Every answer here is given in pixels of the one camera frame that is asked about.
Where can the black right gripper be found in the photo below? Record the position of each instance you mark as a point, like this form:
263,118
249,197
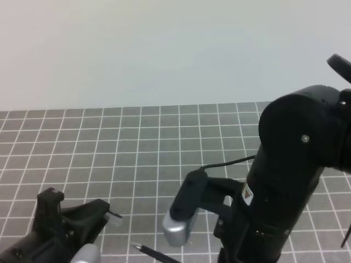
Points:
258,215

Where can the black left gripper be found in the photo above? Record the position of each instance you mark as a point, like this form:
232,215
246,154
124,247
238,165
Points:
56,234

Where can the black pen cap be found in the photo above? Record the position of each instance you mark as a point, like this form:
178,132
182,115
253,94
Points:
114,219

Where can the black pen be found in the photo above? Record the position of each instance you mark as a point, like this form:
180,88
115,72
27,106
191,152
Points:
154,254

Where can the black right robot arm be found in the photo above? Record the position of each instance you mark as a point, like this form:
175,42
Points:
301,134

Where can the grey grid tablecloth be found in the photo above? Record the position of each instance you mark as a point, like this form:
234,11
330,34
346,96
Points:
135,158

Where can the black zip tie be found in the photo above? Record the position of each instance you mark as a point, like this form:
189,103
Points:
345,224

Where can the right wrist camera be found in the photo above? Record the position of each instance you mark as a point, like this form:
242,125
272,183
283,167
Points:
179,220

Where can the black cable clip bracket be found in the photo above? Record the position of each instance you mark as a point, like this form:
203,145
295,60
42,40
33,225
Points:
341,66

